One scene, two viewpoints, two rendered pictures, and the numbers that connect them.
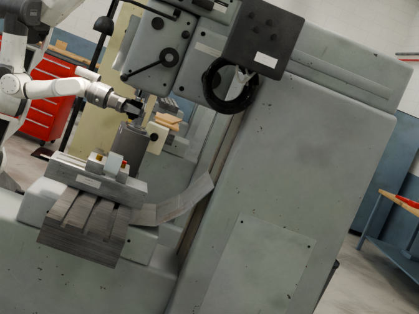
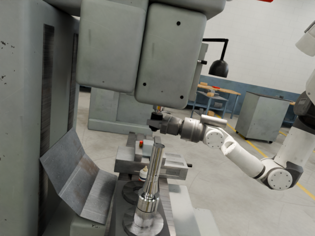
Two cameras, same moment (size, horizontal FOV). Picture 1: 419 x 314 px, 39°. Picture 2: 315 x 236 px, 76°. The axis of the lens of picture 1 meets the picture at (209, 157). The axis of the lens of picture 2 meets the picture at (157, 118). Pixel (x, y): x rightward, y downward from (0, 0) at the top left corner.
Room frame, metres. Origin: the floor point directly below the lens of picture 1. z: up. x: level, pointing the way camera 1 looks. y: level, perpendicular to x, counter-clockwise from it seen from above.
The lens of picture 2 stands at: (2.98, 0.36, 1.47)
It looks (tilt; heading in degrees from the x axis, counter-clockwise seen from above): 16 degrees down; 182
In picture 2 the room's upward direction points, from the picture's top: 11 degrees clockwise
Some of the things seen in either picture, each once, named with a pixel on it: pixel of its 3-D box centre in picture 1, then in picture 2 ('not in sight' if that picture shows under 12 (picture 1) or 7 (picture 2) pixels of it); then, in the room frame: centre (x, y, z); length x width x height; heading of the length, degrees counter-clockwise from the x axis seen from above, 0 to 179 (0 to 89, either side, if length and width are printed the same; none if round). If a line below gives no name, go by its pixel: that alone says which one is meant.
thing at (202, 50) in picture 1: (206, 68); (114, 49); (2.23, 0.13, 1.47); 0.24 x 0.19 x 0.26; 8
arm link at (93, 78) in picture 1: (87, 85); (208, 131); (2.24, 0.53, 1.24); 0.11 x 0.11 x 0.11; 83
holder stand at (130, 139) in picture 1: (128, 147); (135, 235); (2.56, 0.35, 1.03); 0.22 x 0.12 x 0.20; 15
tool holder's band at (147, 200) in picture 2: not in sight; (148, 195); (2.61, 0.36, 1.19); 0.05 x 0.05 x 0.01
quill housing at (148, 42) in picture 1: (158, 48); (166, 59); (2.20, 0.32, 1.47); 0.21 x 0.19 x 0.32; 8
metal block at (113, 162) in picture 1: (113, 162); (147, 147); (2.05, 0.31, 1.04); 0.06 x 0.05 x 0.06; 10
